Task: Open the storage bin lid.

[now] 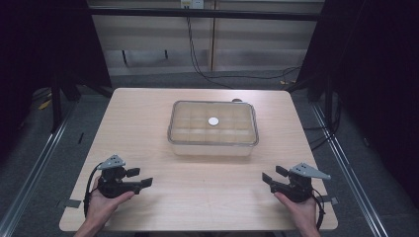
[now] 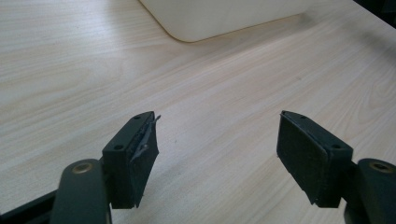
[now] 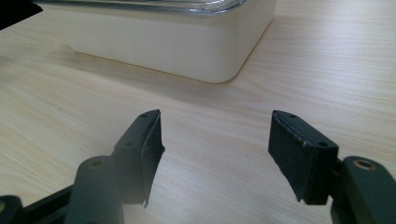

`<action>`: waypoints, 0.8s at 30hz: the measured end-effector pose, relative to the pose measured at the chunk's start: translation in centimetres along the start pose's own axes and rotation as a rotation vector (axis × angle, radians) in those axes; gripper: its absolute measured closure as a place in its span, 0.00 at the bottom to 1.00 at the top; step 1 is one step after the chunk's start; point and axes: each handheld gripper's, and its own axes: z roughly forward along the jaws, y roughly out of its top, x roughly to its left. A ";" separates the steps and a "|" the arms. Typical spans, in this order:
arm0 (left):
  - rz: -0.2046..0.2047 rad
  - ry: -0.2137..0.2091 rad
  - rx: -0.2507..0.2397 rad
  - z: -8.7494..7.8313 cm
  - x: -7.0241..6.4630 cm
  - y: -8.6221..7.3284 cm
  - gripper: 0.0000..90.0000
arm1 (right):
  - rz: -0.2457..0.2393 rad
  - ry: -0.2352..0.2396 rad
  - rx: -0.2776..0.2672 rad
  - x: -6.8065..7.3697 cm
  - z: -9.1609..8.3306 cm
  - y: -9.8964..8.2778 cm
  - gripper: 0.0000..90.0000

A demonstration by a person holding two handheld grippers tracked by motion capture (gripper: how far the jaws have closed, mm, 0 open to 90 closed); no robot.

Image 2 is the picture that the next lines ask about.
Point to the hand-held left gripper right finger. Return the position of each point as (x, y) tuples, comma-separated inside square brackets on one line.
[(311, 161)]

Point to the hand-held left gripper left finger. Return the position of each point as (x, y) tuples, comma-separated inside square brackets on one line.
[(130, 168)]

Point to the white plastic container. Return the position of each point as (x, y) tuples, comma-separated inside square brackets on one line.
[(224, 17)]

